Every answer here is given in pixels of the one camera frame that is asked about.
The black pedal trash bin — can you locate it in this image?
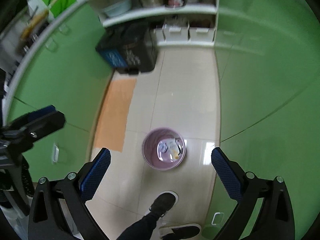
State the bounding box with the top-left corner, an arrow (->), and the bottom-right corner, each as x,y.
95,21 -> 158,75

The purple round trash bin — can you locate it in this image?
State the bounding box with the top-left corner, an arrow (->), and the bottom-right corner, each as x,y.
142,127 -> 187,171

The orange floor mat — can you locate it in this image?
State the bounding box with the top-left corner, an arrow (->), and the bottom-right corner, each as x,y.
93,78 -> 136,152

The black right shoe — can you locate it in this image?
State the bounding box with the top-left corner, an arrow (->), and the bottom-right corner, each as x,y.
159,224 -> 201,239

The black shoe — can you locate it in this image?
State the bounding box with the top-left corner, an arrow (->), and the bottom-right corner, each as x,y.
149,191 -> 179,217
159,224 -> 201,239

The dark trouser leg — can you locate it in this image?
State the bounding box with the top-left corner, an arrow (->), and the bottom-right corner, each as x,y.
117,212 -> 160,240

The black left shoe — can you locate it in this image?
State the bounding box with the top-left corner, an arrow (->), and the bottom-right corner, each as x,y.
149,191 -> 179,217

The light blue basin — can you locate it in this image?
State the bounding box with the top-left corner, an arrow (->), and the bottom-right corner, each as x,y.
101,0 -> 132,17

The white storage box left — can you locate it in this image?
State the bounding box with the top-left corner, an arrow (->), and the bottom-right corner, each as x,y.
162,22 -> 189,42

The white storage box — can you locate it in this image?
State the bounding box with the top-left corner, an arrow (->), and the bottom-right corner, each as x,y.
189,22 -> 215,42
162,22 -> 189,42

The white shelf unit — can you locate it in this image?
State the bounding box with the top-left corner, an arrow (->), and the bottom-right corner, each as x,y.
88,0 -> 221,47

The white storage box right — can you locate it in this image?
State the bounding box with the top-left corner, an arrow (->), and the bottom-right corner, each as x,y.
189,22 -> 215,42

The broom with wooden handle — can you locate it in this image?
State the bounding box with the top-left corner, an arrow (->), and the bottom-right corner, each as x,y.
20,0 -> 58,40

